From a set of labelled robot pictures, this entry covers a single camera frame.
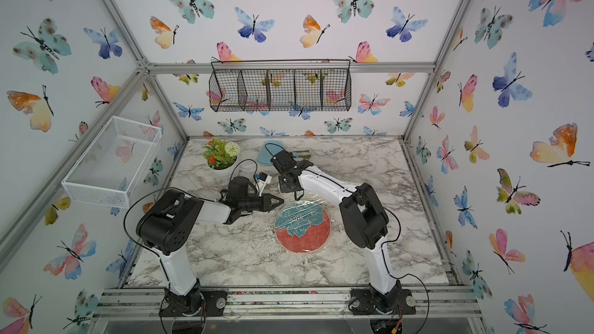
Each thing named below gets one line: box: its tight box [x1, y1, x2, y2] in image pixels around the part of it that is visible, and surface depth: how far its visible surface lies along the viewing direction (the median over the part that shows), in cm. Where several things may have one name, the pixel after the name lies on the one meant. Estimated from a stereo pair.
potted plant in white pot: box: [201, 137, 241, 178], surface depth 97 cm
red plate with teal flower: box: [274, 201, 332, 254], surface depth 90 cm
